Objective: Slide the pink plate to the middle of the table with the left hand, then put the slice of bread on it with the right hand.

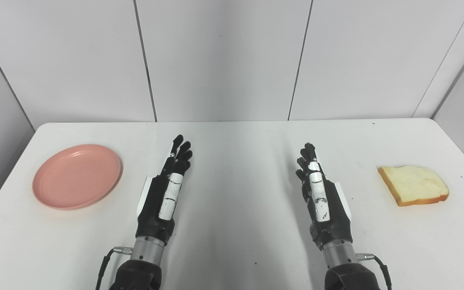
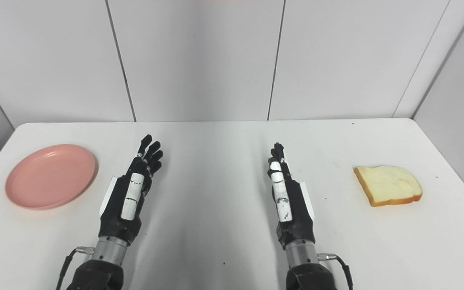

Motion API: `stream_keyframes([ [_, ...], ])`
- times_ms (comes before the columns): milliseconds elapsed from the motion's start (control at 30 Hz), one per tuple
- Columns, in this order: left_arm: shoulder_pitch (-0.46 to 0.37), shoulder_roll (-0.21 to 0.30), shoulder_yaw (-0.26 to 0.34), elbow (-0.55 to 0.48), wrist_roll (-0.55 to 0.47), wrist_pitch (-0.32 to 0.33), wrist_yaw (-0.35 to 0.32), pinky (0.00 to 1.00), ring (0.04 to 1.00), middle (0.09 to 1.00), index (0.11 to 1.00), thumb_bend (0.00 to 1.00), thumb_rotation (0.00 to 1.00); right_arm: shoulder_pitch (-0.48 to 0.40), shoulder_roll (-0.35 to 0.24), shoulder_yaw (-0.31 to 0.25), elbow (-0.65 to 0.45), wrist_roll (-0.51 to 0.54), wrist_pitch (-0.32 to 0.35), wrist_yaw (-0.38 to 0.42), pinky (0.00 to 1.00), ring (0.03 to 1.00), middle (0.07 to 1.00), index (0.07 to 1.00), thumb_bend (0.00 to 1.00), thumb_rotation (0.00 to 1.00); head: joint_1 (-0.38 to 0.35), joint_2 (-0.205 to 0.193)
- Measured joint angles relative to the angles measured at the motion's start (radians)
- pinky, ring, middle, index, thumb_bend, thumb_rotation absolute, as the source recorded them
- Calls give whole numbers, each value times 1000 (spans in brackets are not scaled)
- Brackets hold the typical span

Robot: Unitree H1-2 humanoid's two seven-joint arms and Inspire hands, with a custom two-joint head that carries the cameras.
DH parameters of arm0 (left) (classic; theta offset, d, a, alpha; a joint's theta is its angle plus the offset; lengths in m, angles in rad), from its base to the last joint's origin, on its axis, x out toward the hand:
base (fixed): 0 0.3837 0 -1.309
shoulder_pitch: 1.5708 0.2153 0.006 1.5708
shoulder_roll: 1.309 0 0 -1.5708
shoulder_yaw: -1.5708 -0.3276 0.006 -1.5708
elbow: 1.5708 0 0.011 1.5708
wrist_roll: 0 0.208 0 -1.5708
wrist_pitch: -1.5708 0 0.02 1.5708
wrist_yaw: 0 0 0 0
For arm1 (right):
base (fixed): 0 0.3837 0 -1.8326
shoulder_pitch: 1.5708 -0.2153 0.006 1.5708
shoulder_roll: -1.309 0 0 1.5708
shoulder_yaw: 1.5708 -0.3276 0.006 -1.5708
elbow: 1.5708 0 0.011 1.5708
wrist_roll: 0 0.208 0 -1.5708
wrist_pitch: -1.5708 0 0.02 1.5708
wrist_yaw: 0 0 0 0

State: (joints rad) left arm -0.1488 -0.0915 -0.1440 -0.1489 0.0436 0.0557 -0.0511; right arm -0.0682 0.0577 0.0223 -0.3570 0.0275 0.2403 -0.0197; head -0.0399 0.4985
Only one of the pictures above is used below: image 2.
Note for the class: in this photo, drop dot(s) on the slice of white bread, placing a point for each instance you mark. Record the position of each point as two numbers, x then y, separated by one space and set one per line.
389 184

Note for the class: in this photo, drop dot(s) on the pink round plate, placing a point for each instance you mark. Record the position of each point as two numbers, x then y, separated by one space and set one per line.
50 176

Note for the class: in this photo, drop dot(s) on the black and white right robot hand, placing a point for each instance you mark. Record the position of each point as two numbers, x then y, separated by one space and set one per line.
298 217

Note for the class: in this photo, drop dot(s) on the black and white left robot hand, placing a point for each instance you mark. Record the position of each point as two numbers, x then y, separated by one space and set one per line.
116 213

